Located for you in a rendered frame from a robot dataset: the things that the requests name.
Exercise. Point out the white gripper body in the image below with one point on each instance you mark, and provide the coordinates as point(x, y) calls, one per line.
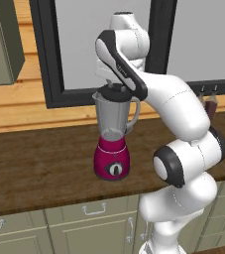
point(104, 70)

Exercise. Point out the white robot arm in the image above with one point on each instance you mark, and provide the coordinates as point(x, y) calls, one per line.
point(183, 109)

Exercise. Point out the black blender lid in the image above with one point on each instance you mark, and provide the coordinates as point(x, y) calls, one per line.
point(114, 95)

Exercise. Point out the red blender with glass jug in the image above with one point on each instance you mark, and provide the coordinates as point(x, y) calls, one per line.
point(112, 158)

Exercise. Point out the pale green drawer front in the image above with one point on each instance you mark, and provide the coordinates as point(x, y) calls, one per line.
point(18, 223)
point(64, 210)

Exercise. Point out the pale green cupboard door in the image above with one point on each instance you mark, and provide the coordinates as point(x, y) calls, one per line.
point(138, 231)
point(90, 236)
point(15, 245)

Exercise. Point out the pale green cupboard run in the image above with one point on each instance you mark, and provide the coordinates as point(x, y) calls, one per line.
point(221, 215)

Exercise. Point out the black window frame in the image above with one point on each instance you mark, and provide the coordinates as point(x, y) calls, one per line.
point(51, 66)

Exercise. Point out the olive wall cupboard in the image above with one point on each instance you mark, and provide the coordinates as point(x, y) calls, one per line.
point(0, 43)

